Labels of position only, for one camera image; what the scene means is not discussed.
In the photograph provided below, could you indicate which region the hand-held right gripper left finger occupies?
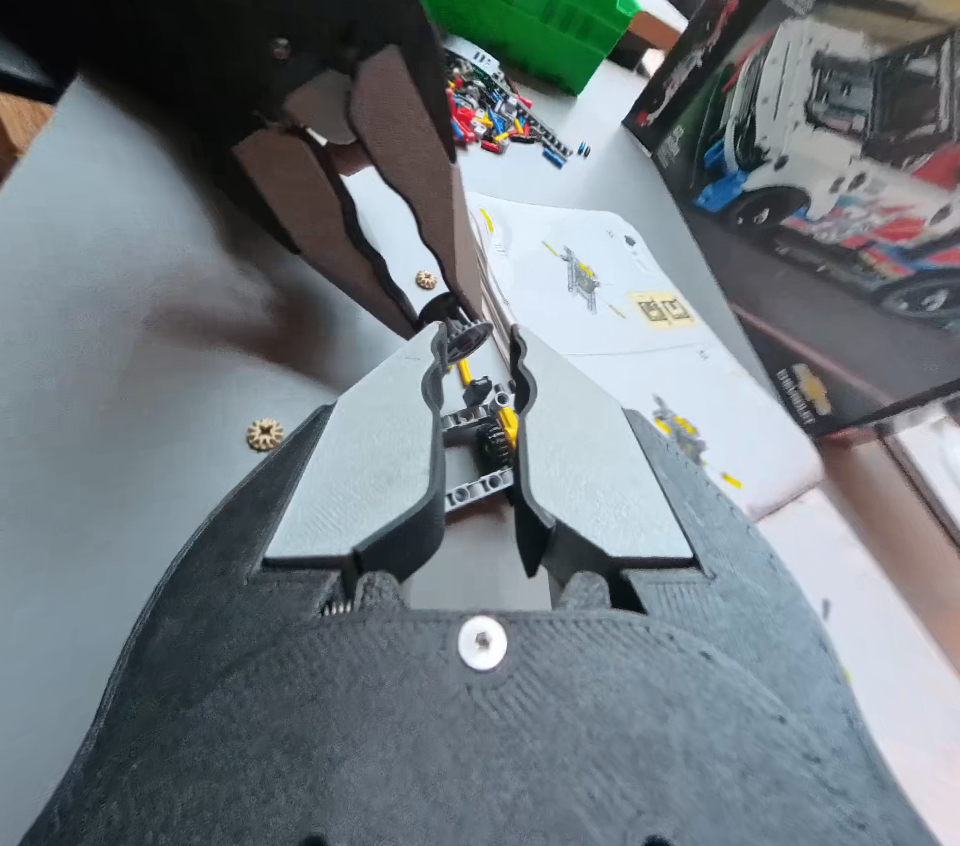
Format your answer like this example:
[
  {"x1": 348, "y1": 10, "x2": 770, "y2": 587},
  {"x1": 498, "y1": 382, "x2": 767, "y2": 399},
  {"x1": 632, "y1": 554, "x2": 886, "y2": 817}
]
[{"x1": 262, "y1": 323, "x2": 451, "y2": 585}]

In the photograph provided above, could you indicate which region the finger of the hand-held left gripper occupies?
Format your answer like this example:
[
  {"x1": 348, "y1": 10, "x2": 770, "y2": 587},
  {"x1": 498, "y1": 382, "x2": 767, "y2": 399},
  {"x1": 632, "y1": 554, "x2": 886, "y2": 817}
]
[
  {"x1": 232, "y1": 125, "x2": 420, "y2": 339},
  {"x1": 351, "y1": 44, "x2": 487, "y2": 324}
]

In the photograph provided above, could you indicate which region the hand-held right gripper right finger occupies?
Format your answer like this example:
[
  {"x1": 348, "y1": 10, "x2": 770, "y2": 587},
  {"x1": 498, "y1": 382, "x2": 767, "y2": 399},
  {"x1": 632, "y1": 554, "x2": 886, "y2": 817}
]
[{"x1": 510, "y1": 326, "x2": 697, "y2": 581}]

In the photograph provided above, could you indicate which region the grey lego frame assembly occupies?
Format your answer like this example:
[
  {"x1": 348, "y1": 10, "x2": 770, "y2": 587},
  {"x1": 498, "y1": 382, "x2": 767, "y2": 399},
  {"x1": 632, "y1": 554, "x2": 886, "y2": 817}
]
[{"x1": 441, "y1": 355, "x2": 522, "y2": 513}]

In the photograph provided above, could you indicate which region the dark grey round lego disc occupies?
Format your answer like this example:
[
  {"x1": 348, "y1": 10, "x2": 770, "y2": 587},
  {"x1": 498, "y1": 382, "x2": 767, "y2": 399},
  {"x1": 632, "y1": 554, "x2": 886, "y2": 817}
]
[{"x1": 418, "y1": 291, "x2": 495, "y2": 356}]

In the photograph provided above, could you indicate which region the pile of loose lego pieces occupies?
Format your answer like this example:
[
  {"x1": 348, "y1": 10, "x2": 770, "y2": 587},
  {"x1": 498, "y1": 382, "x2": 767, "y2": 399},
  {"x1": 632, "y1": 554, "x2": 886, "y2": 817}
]
[{"x1": 442, "y1": 36, "x2": 575, "y2": 156}]

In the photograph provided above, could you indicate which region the lego instruction booklet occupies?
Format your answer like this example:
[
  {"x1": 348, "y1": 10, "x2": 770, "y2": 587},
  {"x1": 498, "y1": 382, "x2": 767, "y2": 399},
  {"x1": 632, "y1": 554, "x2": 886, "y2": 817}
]
[{"x1": 465, "y1": 190, "x2": 826, "y2": 525}]

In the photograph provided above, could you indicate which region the black lego set box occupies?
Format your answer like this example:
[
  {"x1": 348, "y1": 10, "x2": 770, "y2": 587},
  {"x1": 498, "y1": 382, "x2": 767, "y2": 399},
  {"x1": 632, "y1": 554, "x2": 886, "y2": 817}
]
[{"x1": 622, "y1": 0, "x2": 960, "y2": 442}]

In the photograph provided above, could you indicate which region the brown wooden furniture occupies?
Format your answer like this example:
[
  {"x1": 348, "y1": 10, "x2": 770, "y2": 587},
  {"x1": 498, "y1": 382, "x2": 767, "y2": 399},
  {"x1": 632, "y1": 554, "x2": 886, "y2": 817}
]
[{"x1": 0, "y1": 92, "x2": 55, "y2": 181}]

